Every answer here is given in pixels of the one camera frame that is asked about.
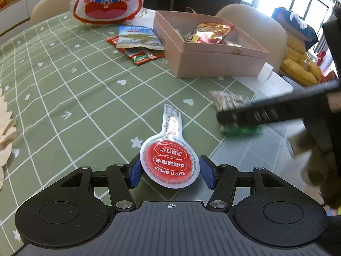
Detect green checked tablecloth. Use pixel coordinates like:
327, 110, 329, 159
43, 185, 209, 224
0, 7, 267, 246

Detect cream flower-shaped mat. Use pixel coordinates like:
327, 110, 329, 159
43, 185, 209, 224
0, 87, 17, 190

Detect blue green snack packet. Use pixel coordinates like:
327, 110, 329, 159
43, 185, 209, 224
116, 26, 165, 50

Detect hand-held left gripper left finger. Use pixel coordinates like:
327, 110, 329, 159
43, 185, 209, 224
59, 156, 142, 211

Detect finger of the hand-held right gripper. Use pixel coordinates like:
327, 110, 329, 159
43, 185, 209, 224
216, 83, 331, 127

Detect pink cardboard box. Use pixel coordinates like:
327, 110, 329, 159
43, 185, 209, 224
153, 10, 269, 79

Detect yellow cushion pile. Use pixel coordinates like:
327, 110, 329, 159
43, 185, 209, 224
279, 31, 323, 84

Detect red yellow snack packet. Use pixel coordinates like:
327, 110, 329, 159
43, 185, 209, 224
186, 21, 235, 45

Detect beige shell chair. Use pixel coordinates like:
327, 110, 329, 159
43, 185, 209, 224
29, 0, 78, 25
215, 3, 288, 74

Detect green nut snack packet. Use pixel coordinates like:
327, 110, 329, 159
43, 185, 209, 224
210, 90, 263, 137

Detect white snack packet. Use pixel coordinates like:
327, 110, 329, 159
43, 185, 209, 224
174, 28, 197, 42

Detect white sideboard cabinet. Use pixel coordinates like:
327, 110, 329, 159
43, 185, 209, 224
0, 0, 75, 36

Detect blue cloth bundle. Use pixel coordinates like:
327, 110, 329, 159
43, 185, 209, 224
271, 6, 319, 42

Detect clear bread packet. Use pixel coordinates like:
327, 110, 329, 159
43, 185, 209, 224
223, 39, 244, 55

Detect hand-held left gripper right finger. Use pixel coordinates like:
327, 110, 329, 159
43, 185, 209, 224
199, 155, 280, 211

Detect person's right hand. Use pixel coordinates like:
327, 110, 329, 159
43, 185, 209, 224
289, 131, 341, 209

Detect round red spouted pouch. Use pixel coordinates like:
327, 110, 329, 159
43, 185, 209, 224
139, 103, 200, 189

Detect white red rabbit snack bag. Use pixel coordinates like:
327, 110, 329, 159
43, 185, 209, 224
69, 0, 144, 26

